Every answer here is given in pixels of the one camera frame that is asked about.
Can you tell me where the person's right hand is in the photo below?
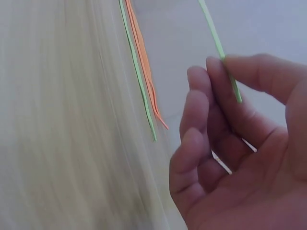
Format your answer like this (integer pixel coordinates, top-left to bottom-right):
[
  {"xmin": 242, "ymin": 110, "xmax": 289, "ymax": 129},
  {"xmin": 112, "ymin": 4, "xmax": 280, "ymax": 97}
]
[{"xmin": 169, "ymin": 53, "xmax": 307, "ymax": 230}]

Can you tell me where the orange paper strip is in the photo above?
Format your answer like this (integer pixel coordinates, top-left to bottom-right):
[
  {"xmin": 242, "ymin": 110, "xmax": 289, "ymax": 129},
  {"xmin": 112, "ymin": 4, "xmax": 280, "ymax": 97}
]
[
  {"xmin": 127, "ymin": 0, "xmax": 169, "ymax": 130},
  {"xmin": 125, "ymin": 0, "xmax": 161, "ymax": 118}
]

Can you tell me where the green paper strip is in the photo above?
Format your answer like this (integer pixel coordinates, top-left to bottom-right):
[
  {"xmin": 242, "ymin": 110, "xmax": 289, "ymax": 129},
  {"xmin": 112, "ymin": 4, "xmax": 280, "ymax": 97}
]
[
  {"xmin": 118, "ymin": 0, "xmax": 155, "ymax": 142},
  {"xmin": 198, "ymin": 0, "xmax": 242, "ymax": 104},
  {"xmin": 121, "ymin": 0, "xmax": 158, "ymax": 141}
]

